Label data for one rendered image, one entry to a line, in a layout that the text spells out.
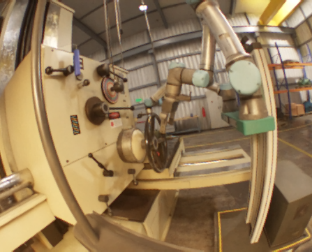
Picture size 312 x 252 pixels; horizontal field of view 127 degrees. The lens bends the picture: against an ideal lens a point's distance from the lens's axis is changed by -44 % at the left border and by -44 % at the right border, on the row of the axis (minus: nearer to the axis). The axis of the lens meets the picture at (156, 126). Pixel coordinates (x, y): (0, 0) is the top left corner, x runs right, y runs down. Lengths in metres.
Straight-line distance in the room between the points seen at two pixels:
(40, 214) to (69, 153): 0.43
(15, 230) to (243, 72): 1.15
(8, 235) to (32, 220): 0.17
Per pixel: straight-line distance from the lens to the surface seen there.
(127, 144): 0.83
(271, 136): 0.86
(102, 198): 0.71
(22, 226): 0.86
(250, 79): 0.50
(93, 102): 0.73
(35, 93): 0.24
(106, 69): 0.83
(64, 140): 0.60
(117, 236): 0.27
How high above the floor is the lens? 1.49
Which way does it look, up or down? 6 degrees down
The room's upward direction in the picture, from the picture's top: 11 degrees counter-clockwise
